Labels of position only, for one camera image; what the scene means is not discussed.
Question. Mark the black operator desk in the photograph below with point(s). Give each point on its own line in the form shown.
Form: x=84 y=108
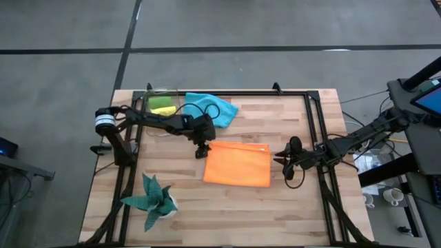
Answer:
x=423 y=144

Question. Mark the black floor plug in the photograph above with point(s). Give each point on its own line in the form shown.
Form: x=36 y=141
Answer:
x=403 y=230

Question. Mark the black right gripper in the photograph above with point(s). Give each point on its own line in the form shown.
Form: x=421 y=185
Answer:
x=303 y=158

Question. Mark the black monitor pole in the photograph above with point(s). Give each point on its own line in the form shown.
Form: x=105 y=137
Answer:
x=423 y=74

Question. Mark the green microfiber towel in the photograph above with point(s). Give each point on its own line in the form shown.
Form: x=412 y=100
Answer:
x=160 y=102

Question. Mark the blue microfiber towel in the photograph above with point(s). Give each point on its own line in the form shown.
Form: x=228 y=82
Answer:
x=220 y=110

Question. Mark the blue-lit computer monitor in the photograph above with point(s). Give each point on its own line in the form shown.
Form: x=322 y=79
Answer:
x=430 y=101

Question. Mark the clear plastic basket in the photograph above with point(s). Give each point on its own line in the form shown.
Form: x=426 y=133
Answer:
x=145 y=103

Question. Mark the orange microfiber towel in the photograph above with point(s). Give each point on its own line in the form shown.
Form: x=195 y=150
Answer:
x=237 y=165

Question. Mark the yellow microfiber towel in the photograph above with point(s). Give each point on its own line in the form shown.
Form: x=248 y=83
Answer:
x=165 y=111

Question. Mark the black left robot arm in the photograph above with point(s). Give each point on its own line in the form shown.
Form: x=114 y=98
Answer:
x=151 y=120

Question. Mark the black frame knob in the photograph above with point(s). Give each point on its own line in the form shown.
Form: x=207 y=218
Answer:
x=149 y=87
x=276 y=87

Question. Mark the potted snake plant white pot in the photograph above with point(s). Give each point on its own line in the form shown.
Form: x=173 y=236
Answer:
x=153 y=203

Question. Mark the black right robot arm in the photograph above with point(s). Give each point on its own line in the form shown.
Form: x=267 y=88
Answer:
x=361 y=134

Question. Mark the white mug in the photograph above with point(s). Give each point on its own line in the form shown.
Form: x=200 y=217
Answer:
x=368 y=200
x=392 y=196

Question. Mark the grey metal table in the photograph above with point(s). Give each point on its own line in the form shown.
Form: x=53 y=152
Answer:
x=20 y=168

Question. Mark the black clamp bracket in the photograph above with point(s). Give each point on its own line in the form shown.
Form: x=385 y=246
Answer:
x=101 y=149

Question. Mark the black device blue light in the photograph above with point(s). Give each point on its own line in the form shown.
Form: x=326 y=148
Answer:
x=8 y=148

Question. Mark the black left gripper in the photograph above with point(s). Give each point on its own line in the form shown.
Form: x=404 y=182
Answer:
x=203 y=129

